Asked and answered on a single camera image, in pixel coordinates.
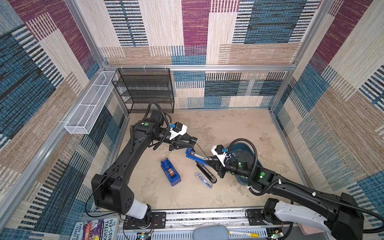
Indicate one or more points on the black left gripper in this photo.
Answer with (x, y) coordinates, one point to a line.
(178, 144)

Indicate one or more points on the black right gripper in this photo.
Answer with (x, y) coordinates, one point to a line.
(220, 167)

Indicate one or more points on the blue and black stapler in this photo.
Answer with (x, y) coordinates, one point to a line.
(193, 155)

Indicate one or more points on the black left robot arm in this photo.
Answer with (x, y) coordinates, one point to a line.
(110, 189)

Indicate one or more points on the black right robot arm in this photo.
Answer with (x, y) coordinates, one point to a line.
(339, 216)

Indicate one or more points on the teal plastic tray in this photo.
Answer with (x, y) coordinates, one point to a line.
(242, 158)

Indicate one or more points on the blue tape dispenser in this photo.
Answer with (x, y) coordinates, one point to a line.
(171, 173)

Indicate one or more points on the grey-blue fabric case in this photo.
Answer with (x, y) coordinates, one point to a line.
(211, 233)

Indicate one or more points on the yellow white marker pen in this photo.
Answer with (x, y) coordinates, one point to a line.
(251, 235)

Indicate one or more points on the colourful book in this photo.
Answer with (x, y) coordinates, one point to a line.
(102, 229)

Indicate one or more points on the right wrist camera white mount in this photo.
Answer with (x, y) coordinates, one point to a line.
(222, 154)

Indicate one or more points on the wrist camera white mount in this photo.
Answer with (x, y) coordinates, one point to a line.
(222, 154)
(177, 129)

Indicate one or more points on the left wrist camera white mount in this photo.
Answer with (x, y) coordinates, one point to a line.
(177, 129)

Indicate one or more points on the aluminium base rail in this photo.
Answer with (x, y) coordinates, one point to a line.
(180, 224)

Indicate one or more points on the black wire mesh shelf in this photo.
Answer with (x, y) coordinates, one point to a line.
(138, 87)

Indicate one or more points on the white wire mesh basket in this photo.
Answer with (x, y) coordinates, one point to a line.
(87, 112)

